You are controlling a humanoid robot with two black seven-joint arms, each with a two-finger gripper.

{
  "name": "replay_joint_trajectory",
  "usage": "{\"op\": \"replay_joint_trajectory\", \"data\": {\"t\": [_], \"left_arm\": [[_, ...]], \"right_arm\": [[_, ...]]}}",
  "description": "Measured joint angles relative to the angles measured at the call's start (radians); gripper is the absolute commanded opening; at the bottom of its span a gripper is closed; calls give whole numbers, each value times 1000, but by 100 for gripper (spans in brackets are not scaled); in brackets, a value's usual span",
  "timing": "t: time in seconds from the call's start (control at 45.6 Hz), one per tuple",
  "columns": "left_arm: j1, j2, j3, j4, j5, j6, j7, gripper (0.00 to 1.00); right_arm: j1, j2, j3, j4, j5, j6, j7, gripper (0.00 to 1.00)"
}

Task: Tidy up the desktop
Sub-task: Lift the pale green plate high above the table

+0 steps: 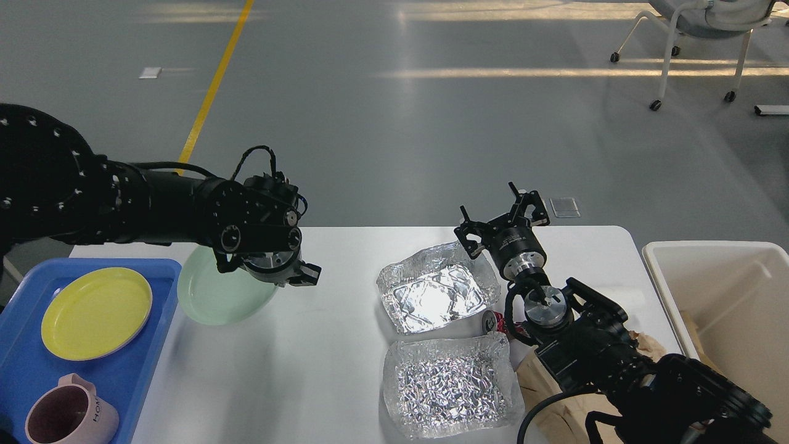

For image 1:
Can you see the yellow plate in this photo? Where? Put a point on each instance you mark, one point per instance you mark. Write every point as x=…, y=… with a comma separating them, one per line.
x=97, y=314

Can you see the lower aluminium foil tray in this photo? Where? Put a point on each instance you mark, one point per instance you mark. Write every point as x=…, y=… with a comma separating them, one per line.
x=446, y=387

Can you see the white office chair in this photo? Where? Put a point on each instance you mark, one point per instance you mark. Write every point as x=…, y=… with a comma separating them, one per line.
x=704, y=20

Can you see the brown paper bag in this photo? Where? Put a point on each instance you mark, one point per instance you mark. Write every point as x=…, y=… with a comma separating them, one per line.
x=563, y=421

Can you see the crushed red soda can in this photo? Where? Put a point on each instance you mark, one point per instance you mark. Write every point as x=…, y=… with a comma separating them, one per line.
x=493, y=321

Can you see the white plastic bin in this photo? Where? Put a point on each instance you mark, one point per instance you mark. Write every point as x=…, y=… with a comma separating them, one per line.
x=728, y=304

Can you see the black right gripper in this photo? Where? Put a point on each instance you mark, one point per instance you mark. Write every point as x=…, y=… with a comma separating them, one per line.
x=509, y=239

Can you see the pink mug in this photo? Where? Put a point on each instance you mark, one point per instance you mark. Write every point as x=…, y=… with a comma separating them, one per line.
x=71, y=412

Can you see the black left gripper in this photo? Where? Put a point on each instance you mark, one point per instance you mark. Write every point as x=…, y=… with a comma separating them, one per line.
x=280, y=268

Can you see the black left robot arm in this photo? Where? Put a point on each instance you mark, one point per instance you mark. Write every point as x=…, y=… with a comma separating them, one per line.
x=54, y=186

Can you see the blue plastic tray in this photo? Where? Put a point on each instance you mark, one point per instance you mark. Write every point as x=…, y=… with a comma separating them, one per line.
x=29, y=370

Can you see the upper aluminium foil tray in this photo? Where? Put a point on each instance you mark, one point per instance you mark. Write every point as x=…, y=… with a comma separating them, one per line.
x=435, y=287

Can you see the aluminium foil tray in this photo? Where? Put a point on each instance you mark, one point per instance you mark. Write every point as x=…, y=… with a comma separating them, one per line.
x=435, y=287
x=446, y=387

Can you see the white bar on floor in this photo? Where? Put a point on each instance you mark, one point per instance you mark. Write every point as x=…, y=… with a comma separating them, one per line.
x=771, y=110

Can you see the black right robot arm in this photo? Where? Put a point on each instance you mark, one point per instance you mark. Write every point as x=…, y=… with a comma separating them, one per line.
x=579, y=337

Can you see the light green plate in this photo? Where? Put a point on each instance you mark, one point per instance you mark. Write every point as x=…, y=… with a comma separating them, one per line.
x=216, y=299

